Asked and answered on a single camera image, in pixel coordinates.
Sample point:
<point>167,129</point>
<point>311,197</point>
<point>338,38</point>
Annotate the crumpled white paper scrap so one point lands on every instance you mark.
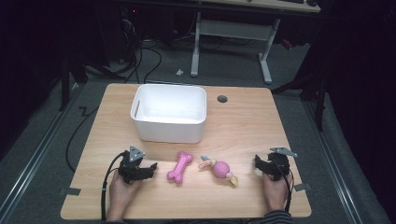
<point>179,72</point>

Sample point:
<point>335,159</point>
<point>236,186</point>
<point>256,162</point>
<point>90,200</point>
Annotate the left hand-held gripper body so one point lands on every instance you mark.
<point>128,168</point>

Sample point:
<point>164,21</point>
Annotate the person's left hand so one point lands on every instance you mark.
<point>120,196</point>

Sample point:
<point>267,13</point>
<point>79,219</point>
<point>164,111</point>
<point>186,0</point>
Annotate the person's right hand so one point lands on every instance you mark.
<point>277,194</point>

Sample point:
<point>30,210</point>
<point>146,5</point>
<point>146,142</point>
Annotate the white plastic bin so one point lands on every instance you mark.
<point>169,105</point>

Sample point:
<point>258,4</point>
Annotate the white-legged desk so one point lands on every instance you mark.
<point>233,29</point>

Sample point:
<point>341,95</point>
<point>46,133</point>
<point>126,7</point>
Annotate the dark metal stand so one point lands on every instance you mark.
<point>319,102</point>
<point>65,84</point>

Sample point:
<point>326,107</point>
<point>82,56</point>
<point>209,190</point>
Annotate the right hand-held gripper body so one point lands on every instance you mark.
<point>280,165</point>

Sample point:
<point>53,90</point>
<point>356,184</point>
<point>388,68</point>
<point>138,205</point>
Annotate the grey tape piece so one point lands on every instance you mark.
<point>70,191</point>
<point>302,187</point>

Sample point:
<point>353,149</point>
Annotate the pink bone toy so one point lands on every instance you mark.
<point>180,167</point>

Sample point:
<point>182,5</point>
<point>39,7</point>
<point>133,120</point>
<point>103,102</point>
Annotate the dark computer tower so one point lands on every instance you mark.
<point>129,31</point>

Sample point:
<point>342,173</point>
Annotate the metal floor rail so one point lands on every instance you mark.
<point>334,165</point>
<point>37,152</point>

